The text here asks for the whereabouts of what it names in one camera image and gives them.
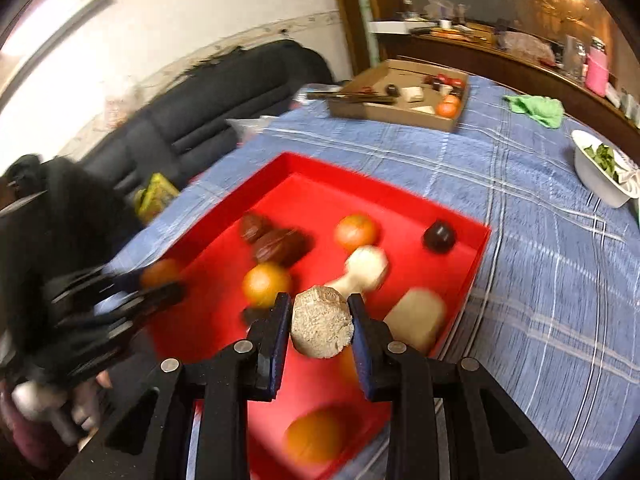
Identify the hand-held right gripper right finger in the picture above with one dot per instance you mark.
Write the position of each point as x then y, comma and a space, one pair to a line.
361, 360

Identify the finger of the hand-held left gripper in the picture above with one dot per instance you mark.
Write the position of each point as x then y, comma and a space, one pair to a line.
145, 302
100, 285

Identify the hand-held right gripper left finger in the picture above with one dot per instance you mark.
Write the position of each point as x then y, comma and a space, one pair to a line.
280, 340

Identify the round beige rough chunk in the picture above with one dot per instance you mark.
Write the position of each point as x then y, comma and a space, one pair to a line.
322, 327

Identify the beige rough cube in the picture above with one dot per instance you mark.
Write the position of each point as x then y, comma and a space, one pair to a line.
415, 317

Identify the red tray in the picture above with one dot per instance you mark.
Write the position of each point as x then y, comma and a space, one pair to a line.
310, 195

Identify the person's left hand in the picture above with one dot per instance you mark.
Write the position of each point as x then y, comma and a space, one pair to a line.
45, 402

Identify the white rough chunk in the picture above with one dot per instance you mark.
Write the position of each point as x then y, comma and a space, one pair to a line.
412, 93
369, 266

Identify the yellow green packet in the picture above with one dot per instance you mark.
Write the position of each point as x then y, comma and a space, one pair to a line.
157, 195

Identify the maroon clothing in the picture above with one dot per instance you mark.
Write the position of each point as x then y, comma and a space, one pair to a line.
25, 447

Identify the blue plaid tablecloth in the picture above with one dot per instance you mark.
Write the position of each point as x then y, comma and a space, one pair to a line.
540, 285

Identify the black sofa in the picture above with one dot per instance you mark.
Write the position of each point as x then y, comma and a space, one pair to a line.
200, 110

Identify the clear plastic bag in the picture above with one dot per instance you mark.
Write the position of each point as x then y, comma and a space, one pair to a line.
250, 127

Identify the cardboard box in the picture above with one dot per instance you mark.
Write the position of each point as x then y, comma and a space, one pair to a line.
400, 116

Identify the dark knife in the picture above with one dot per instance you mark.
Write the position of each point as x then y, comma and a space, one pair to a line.
340, 94

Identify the dark framed window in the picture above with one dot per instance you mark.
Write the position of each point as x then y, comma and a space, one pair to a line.
55, 10

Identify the white bowl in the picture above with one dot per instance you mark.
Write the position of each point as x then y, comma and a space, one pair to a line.
600, 182

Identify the green cloth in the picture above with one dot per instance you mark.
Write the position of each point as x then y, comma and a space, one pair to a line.
537, 109

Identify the green leafy vegetables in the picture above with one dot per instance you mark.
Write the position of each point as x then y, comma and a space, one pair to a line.
602, 156

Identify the wooden sideboard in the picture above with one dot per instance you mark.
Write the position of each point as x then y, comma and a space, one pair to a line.
500, 72

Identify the white tray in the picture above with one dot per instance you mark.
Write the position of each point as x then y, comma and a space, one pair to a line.
395, 26

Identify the clear glass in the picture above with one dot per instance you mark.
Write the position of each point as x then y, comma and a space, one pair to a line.
574, 57

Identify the white boxes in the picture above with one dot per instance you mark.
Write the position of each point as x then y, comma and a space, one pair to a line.
627, 101

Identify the pink bottle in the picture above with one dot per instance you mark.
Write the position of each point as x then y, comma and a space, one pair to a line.
597, 72

